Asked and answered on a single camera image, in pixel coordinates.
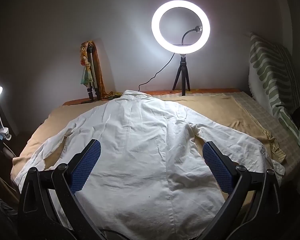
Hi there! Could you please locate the white shirt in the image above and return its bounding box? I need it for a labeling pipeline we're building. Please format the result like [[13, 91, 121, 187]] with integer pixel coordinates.
[[13, 90, 285, 239]]

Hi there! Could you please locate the beige bed blanket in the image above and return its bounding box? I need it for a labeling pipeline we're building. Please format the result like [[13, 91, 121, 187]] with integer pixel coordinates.
[[11, 92, 300, 205]]

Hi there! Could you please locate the colourful orange cloth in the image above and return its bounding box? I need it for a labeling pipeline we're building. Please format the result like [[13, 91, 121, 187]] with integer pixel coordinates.
[[80, 41, 122, 100]]

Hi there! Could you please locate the folded silver tripod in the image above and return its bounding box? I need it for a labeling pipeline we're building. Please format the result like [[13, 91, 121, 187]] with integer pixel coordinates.
[[87, 45, 101, 101]]

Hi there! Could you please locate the green striped pillow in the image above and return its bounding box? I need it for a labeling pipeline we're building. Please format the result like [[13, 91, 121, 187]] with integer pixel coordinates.
[[249, 33, 300, 137]]

